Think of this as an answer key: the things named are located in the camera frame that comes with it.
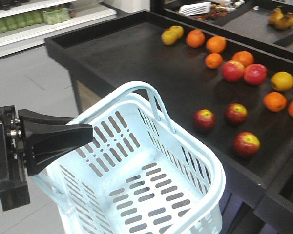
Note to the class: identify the white store shelf unit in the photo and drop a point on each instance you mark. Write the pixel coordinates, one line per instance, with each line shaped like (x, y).
(27, 25)

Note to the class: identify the dark red apple middle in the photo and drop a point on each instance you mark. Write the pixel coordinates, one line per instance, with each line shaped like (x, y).
(236, 114)

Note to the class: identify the dark red apple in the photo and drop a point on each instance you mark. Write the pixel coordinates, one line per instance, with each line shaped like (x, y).
(204, 120)
(236, 114)
(246, 145)

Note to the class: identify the small orange left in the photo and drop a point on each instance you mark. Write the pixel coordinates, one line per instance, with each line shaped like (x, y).
(213, 60)

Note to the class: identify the yellow orange citrus fruit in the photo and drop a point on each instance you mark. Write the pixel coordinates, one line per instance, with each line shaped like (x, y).
(282, 81)

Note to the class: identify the yellow green apple front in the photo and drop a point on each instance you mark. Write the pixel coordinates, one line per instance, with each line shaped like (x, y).
(169, 37)

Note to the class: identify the black wooden produce stand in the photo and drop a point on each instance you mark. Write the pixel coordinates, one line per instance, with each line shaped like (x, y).
(259, 192)

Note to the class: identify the yellow pear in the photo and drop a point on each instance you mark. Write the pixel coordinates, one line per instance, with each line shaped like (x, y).
(285, 22)
(276, 15)

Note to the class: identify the yellow green apple back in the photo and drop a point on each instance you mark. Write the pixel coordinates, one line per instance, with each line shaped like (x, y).
(178, 30)

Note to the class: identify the orange back centre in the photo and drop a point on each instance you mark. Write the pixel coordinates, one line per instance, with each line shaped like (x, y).
(245, 57)

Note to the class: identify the dark red apple front left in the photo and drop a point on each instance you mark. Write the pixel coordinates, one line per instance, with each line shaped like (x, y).
(204, 120)

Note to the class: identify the light blue plastic basket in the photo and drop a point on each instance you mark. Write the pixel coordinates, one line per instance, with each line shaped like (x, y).
(141, 174)

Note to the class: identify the dark red apple front right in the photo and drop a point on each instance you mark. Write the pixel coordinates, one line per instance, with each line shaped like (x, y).
(246, 145)

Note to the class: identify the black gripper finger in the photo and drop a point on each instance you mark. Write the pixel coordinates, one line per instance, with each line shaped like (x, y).
(47, 143)
(41, 122)

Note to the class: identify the yellow green apple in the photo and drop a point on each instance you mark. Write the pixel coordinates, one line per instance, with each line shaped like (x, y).
(169, 37)
(178, 30)

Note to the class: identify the bright red apple left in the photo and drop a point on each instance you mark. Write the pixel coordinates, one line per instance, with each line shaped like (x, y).
(232, 71)

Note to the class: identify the bright red apple right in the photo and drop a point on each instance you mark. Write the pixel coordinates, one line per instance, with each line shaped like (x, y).
(255, 74)

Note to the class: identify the orange front centre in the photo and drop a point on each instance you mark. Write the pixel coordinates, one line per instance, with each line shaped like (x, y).
(275, 101)

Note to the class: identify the orange back far left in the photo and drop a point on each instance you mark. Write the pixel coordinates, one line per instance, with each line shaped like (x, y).
(195, 38)

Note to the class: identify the yellow pear left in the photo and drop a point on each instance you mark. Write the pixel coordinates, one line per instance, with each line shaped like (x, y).
(276, 15)

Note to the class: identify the white perforated plastic board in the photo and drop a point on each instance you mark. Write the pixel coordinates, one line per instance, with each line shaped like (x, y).
(195, 9)

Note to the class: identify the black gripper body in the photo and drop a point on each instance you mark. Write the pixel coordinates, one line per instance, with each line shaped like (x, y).
(13, 184)

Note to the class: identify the bright red apple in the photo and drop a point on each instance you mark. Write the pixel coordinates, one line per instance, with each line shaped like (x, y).
(255, 74)
(232, 71)

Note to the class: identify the yellow pear middle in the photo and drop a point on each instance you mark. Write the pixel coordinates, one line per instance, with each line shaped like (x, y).
(285, 22)

